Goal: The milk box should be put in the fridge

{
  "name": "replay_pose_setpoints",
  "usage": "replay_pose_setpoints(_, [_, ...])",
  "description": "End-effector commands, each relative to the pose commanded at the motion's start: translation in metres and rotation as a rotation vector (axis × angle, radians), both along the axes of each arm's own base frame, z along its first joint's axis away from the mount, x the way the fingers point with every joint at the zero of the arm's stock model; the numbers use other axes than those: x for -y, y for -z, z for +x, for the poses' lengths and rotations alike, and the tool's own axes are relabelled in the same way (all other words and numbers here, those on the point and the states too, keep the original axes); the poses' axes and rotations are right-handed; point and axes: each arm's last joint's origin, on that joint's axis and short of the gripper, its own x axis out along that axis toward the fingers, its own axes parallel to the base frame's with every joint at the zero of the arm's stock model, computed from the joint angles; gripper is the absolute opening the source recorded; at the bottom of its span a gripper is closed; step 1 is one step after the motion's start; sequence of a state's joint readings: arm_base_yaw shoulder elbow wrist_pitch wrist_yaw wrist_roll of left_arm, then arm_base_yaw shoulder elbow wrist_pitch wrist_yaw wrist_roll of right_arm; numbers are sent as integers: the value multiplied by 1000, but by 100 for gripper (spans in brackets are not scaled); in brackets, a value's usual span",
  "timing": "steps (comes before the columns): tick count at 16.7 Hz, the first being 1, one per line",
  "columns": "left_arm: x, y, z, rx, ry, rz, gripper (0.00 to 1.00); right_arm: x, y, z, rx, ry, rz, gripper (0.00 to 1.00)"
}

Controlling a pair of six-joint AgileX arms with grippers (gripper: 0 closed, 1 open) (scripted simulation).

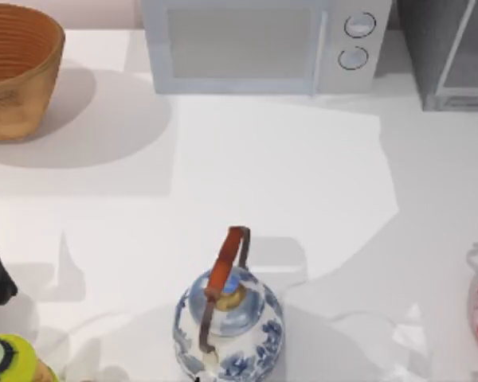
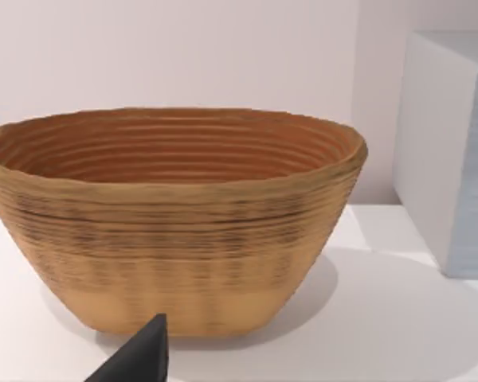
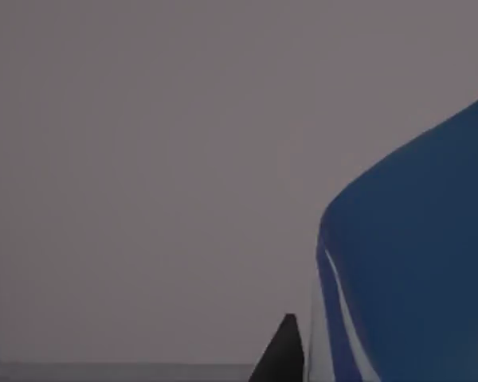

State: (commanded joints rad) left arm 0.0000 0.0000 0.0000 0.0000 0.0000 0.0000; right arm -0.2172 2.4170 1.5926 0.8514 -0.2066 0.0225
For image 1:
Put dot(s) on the blue and white teapot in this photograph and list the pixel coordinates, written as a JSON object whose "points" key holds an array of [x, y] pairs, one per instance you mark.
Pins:
{"points": [[231, 322]]}

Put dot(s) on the pale microwave oven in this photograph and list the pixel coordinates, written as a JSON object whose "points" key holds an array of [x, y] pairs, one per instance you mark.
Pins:
{"points": [[239, 47]]}

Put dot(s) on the microwave knob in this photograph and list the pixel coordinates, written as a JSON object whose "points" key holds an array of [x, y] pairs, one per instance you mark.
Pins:
{"points": [[353, 58], [359, 24]]}

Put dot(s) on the brown woven basket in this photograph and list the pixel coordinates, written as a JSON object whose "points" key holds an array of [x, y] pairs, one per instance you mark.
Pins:
{"points": [[16, 79]]}

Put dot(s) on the grey cabinet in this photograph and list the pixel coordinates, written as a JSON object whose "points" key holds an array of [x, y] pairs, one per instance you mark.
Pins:
{"points": [[454, 55]]}

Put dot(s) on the yellow green toy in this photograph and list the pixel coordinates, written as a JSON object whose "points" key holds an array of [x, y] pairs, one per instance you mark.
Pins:
{"points": [[12, 358]]}

